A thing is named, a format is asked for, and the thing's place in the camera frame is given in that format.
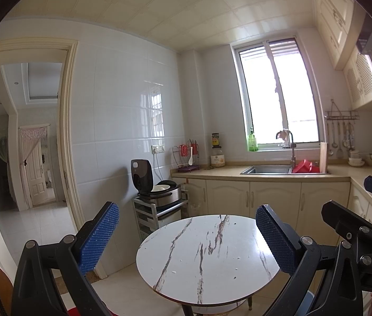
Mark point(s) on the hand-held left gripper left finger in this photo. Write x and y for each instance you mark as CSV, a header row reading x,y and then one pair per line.
x,y
100,233

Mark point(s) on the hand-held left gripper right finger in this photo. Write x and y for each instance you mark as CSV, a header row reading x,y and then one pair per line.
x,y
274,237

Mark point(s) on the blue plastic bin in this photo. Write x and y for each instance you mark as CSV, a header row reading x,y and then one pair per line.
x,y
304,306

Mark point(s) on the stack of white bowls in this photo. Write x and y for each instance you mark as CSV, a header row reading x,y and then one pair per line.
x,y
356,159

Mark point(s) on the metal storage cart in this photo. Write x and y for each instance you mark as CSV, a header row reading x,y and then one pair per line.
x,y
145,217

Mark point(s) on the cream base cabinets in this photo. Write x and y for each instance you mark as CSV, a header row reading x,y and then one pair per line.
x,y
228,197

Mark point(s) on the wooden cutting board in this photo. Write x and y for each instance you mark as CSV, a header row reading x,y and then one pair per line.
x,y
323,158

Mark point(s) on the red plastic basin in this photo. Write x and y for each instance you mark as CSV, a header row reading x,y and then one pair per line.
x,y
304,168

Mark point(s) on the row of hanging utensils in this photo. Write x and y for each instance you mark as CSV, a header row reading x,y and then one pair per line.
x,y
339,138

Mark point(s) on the steel sink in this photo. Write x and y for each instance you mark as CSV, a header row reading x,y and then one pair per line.
x,y
265,170

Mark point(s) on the black silver rice cooker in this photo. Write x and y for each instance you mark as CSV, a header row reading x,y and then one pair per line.
x,y
164,196

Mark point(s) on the steel faucet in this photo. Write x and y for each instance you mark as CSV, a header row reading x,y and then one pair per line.
x,y
292,158

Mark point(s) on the red cushion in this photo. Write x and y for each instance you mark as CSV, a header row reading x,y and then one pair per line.
x,y
74,312

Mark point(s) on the metal utensil rack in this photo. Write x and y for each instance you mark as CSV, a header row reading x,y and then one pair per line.
x,y
342,115

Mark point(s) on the white panel door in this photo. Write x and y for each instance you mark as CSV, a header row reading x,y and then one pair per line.
x,y
34,181

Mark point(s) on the round marble table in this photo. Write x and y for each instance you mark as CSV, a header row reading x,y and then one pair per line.
x,y
189,263

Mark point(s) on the glass jar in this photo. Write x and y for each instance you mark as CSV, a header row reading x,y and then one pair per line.
x,y
218,159

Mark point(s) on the green soap bottle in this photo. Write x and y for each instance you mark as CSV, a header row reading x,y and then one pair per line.
x,y
252,142

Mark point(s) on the white cloth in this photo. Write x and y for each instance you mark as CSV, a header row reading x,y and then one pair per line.
x,y
285,136

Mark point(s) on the lattice door cabinet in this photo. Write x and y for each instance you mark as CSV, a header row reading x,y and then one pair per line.
x,y
363,79

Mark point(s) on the black yellow bottle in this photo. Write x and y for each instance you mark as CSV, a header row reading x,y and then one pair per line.
x,y
216,141

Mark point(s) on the white plastic spoon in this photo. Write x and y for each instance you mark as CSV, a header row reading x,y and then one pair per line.
x,y
190,159

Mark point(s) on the pink lace curtain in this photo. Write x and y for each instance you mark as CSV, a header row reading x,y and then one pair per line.
x,y
31,136

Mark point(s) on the sliding window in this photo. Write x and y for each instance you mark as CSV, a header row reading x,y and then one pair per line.
x,y
261,95

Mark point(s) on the wall socket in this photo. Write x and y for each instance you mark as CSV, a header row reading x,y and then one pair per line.
x,y
158,148

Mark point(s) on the cream door frame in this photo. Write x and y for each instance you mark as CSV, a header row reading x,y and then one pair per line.
x,y
66,128

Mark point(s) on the cream wall cabinets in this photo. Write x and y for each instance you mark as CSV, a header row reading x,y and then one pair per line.
x,y
332,16

